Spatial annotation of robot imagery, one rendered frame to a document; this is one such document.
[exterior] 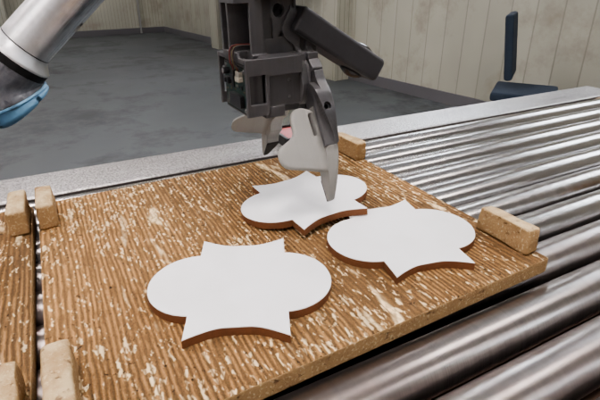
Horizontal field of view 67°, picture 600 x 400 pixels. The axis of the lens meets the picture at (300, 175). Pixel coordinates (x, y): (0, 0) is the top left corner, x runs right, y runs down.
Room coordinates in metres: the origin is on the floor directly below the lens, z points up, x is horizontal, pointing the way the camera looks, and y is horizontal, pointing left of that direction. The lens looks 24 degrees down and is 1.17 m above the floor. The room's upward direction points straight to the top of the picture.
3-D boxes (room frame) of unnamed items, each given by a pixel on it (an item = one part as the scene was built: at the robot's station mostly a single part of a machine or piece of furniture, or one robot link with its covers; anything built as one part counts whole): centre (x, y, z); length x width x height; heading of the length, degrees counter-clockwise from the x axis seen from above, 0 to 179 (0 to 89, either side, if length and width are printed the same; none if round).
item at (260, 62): (0.45, 0.03, 1.11); 0.09 x 0.08 x 0.12; 119
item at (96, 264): (0.40, 0.03, 0.93); 0.41 x 0.35 x 0.02; 119
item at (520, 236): (0.38, -0.20, 0.95); 0.06 x 0.02 x 0.03; 29
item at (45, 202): (0.43, 0.27, 0.95); 0.06 x 0.02 x 0.03; 29
